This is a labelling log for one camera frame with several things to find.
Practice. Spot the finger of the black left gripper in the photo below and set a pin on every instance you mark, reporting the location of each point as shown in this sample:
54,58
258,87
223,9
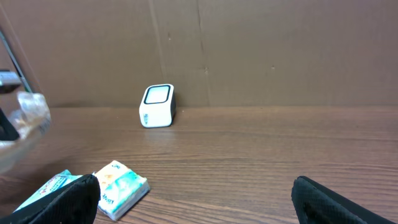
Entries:
8,131

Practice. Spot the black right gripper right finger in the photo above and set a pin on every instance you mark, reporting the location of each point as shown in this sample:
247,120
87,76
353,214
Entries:
314,204

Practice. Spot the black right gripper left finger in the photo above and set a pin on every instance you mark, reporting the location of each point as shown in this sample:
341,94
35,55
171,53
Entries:
75,203

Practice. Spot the white barcode scanner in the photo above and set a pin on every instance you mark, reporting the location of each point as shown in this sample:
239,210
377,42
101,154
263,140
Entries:
158,106

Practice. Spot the orange tissue pack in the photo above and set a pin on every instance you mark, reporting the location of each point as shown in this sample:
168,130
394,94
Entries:
56,182

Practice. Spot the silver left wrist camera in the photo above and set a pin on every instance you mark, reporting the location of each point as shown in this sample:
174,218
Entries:
9,81

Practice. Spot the teal tissue pack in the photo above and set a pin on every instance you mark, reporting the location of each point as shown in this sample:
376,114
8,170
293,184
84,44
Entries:
121,188

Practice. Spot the clear bagged bread snack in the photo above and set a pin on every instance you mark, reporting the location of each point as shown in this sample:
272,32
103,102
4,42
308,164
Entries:
31,121

